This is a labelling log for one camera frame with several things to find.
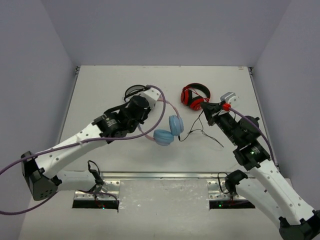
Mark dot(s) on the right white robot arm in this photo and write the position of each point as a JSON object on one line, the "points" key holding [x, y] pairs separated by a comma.
{"points": [[261, 183]]}

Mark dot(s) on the aluminium front table rail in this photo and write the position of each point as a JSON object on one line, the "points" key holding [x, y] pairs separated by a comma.
{"points": [[158, 175]]}

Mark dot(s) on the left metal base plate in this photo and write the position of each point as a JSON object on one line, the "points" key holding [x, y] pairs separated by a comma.
{"points": [[109, 192]]}

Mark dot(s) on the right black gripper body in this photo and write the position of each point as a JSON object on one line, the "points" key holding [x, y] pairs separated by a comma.
{"points": [[225, 121]]}

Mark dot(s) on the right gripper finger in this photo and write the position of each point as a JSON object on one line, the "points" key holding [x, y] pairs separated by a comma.
{"points": [[211, 106], [210, 116]]}

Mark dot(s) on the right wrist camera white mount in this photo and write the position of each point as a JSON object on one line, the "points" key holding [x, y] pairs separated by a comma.
{"points": [[230, 98]]}

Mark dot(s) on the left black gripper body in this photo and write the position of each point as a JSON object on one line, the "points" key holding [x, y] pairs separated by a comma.
{"points": [[144, 110]]}

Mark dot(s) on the white black headphones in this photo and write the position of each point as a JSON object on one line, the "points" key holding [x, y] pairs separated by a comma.
{"points": [[134, 90]]}

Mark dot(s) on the metal base plate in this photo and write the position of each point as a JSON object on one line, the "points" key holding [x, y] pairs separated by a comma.
{"points": [[217, 190], [109, 192]]}

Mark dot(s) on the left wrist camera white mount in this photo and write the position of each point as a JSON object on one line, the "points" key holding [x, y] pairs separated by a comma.
{"points": [[151, 95]]}

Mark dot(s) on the red black headphones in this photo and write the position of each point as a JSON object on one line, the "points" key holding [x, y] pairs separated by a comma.
{"points": [[194, 94]]}

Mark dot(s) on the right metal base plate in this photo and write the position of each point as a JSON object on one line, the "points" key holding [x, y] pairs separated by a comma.
{"points": [[217, 190]]}

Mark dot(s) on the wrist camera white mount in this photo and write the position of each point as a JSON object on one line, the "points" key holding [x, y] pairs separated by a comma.
{"points": [[230, 98], [151, 95]]}

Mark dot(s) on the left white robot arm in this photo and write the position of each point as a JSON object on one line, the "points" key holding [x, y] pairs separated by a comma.
{"points": [[45, 174]]}

